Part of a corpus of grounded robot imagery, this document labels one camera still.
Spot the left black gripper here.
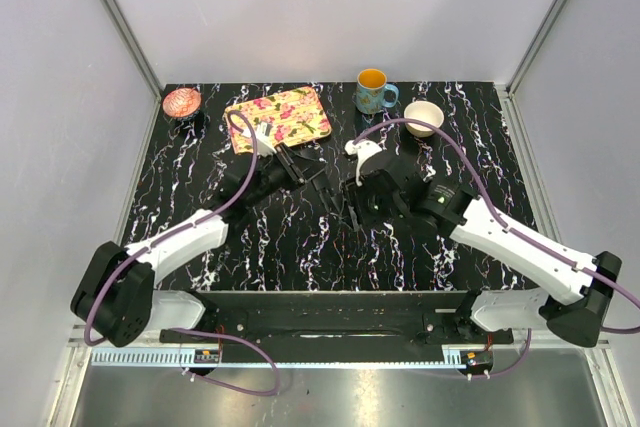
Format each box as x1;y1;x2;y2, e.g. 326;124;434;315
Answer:
246;143;327;209

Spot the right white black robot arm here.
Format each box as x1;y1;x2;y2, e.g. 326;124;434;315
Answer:
342;165;622;348

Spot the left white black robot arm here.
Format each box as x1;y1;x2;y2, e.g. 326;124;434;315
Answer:
71;144;324;347

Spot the floral yellow pink tray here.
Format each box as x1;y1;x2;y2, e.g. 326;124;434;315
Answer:
225;86;332;154

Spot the blue mug orange inside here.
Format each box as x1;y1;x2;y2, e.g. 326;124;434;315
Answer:
355;68;399;115

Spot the cream white bowl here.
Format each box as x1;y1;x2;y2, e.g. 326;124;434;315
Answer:
403;100;444;138

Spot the red patterned bowl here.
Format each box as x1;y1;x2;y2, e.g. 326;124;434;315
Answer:
162;87;202;120

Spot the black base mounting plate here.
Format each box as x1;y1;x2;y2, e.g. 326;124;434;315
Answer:
164;291;514;346

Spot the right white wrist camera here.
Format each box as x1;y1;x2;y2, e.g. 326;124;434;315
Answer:
344;140;382;187

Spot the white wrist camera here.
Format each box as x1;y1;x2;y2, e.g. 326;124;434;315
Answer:
344;140;382;187
255;121;276;157

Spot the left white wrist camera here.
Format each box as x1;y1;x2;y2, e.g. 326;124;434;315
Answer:
255;121;276;157

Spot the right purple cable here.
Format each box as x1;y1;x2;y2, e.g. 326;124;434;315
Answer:
352;117;640;382

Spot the white slotted cable duct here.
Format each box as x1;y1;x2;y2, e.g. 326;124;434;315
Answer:
91;347;221;368

